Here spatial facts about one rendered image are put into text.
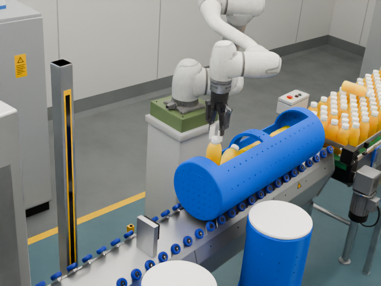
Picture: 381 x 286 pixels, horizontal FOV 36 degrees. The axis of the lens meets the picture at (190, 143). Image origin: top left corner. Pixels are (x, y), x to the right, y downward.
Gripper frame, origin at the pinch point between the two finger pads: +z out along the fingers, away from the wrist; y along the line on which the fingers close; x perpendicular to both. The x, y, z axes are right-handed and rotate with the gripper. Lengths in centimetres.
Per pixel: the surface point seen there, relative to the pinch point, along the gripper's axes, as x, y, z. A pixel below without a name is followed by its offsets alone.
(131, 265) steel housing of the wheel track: -52, 3, 41
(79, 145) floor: 97, -222, 136
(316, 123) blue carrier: 72, 10, 16
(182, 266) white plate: -47, 26, 30
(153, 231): -42, 5, 27
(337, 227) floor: 161, -3, 137
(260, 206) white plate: 8.0, 22.4, 30.6
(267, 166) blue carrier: 23.7, 13.8, 20.2
